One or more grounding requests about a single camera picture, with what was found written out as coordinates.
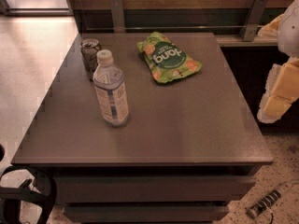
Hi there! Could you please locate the green rice chip bag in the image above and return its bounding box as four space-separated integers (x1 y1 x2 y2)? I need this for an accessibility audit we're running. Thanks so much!
137 32 202 84

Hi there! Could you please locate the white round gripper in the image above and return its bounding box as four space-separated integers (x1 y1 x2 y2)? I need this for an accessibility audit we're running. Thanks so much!
257 0 299 123

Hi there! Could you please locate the clear plastic water bottle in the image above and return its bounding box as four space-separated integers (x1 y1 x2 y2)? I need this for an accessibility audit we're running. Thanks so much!
93 49 129 126

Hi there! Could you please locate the black chair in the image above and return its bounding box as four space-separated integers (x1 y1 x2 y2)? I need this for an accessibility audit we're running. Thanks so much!
0 144 58 224

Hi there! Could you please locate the right metal wall bracket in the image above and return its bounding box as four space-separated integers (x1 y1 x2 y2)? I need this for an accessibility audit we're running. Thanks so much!
239 0 268 42

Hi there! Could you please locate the dark soda can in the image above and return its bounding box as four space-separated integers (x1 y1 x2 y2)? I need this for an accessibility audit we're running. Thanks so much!
80 38 102 80

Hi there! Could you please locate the metal wall bracket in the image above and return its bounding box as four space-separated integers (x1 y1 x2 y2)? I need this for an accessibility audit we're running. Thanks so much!
109 0 125 33
239 0 268 42

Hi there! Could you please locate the left metal wall bracket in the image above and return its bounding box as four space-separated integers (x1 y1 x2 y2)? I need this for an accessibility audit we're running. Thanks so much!
109 0 125 33

